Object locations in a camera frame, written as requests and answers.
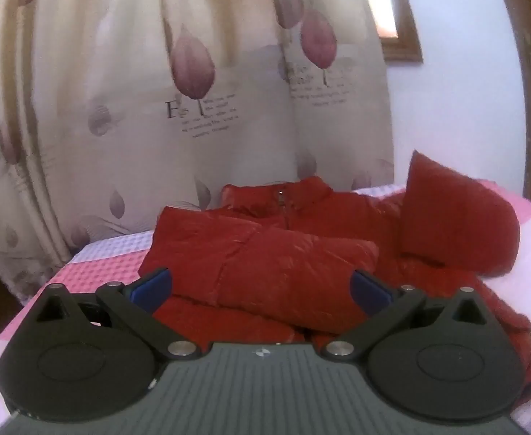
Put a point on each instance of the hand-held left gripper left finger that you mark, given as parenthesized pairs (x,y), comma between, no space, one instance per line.
(153,289)

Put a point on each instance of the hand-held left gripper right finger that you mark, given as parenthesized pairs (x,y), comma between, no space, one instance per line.
(368,291)

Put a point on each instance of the red puffer jacket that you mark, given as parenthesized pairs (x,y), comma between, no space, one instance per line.
(292,253)

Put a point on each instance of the pink checked bed sheet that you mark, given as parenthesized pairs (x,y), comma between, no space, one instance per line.
(102,258)

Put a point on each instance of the beige floral curtain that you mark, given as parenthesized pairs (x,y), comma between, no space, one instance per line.
(134,145)

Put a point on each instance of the wooden window frame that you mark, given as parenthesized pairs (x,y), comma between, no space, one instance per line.
(401,50)

